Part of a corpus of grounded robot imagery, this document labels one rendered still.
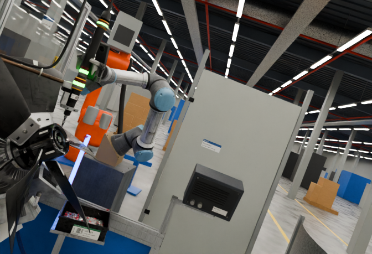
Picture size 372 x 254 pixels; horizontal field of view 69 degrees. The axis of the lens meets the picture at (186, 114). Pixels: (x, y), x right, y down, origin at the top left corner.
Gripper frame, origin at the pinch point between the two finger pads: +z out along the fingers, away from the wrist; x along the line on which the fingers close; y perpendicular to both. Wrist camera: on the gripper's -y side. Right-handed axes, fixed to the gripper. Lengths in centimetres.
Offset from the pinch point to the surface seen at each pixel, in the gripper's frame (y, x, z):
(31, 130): 29.9, 2.1, 12.4
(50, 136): 29.5, -4.4, 12.1
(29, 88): 18.6, 14.4, 1.8
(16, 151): 37.8, 3.2, 13.7
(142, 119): 64, 96, -801
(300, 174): 43, -540, -985
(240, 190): 30, -81, -32
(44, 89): 17.1, 10.7, -1.7
